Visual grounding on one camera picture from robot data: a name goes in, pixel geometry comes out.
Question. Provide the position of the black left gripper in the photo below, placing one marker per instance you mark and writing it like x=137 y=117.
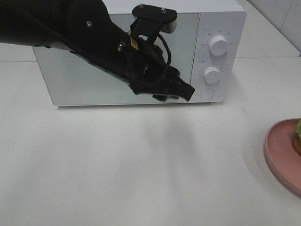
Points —
x=141 y=63

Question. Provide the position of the white control knob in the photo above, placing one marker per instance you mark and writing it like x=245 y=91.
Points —
x=212 y=75
x=218 y=45

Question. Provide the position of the round door release button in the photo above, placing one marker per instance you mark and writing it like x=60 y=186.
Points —
x=207 y=94

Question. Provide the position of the white microwave door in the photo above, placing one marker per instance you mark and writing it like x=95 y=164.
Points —
x=71 y=81

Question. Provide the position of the burger with lettuce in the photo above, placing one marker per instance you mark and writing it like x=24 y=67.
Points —
x=297 y=138

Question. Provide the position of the pink round plate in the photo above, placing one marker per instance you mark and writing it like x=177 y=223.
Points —
x=281 y=158

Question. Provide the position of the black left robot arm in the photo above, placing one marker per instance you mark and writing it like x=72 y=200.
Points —
x=85 y=28

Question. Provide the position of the white microwave oven body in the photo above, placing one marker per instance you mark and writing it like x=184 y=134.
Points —
x=226 y=17

